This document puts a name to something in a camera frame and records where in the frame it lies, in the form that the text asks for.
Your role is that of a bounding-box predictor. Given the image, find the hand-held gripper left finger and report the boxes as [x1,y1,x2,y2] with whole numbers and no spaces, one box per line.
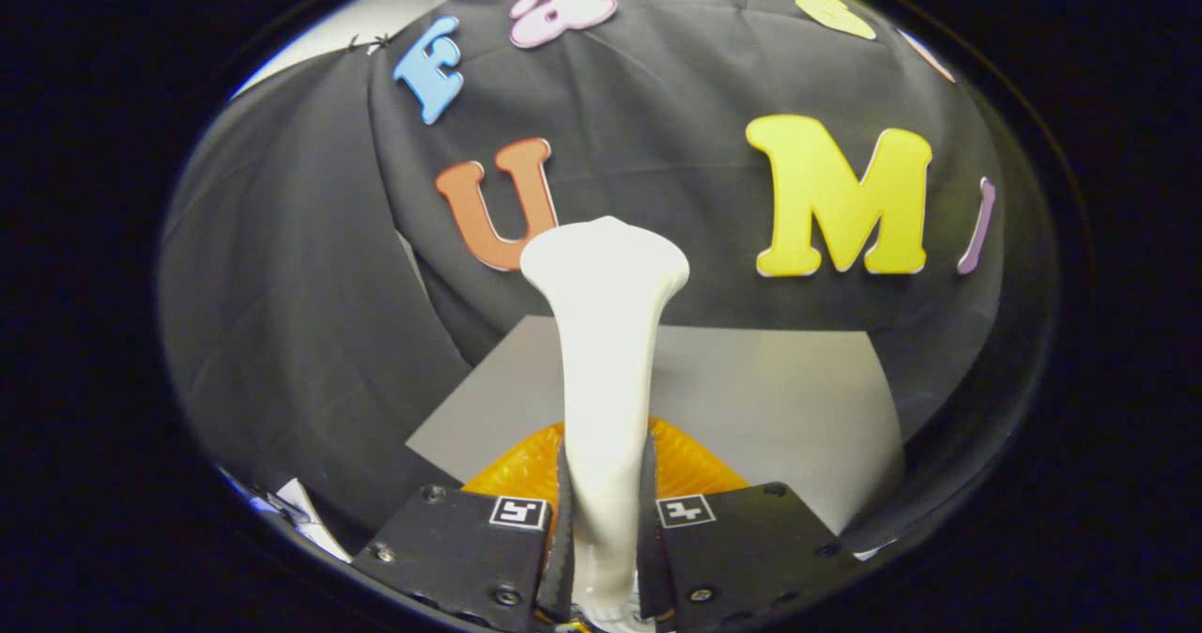
[349,422,576,633]

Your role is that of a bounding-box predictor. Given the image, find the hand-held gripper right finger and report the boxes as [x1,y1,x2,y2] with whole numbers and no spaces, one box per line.
[637,417,865,632]

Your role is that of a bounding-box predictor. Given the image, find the grey cabinet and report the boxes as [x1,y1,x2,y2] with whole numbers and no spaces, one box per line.
[406,316,907,535]

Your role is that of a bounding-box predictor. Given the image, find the white paper sheets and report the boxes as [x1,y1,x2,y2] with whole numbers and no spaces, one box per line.
[221,469,350,564]

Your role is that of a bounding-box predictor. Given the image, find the black backdrop cloth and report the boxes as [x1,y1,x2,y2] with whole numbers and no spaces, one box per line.
[158,0,1006,559]

